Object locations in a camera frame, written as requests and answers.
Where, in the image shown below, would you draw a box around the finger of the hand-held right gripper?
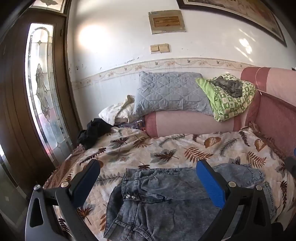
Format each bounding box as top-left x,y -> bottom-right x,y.
284,145 -> 296,174

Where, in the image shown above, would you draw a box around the wooden door with stained glass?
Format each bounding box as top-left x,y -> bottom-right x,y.
0,0 -> 82,209

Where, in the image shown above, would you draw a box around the thin cream cord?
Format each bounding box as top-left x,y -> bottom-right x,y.
255,67 -> 264,95

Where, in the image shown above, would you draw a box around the clear plastic packet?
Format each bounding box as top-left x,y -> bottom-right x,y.
119,119 -> 146,131

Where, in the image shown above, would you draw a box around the blue denim pants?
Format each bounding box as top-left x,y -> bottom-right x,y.
103,163 -> 275,241

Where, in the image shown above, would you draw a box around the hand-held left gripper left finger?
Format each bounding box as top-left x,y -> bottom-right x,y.
25,159 -> 101,241

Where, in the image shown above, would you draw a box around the dark framed picture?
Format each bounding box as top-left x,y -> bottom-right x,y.
176,0 -> 287,47

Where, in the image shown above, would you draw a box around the black cloth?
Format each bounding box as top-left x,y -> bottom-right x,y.
77,118 -> 115,150

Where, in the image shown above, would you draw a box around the leaf print fleece blanket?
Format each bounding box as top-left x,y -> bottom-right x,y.
43,126 -> 296,241

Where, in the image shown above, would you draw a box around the grey quilted pillow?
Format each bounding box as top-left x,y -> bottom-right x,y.
132,71 -> 214,117

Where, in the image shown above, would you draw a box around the pink sofa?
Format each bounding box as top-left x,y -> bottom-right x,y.
144,67 -> 296,164

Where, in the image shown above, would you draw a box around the grey crumpled cloth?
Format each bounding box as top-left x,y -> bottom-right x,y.
209,76 -> 243,98

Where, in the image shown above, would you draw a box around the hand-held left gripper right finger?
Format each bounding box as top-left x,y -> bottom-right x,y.
196,159 -> 272,241

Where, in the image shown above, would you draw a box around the beige wall panel cover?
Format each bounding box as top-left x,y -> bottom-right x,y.
148,10 -> 186,35

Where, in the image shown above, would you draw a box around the cream pillow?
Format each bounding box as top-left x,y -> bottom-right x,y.
98,95 -> 136,127

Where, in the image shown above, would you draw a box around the green patterned cloth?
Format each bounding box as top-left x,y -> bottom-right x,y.
195,73 -> 257,122

